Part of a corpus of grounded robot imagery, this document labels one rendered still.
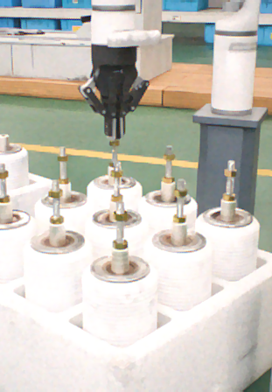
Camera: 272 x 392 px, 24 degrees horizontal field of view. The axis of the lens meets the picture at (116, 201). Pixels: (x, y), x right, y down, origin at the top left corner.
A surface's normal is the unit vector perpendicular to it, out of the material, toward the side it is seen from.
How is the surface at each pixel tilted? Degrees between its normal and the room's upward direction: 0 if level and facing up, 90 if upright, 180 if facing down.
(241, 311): 90
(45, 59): 90
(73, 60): 90
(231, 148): 90
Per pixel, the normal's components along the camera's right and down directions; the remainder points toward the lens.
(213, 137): -0.36, 0.33
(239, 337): 0.72, 0.24
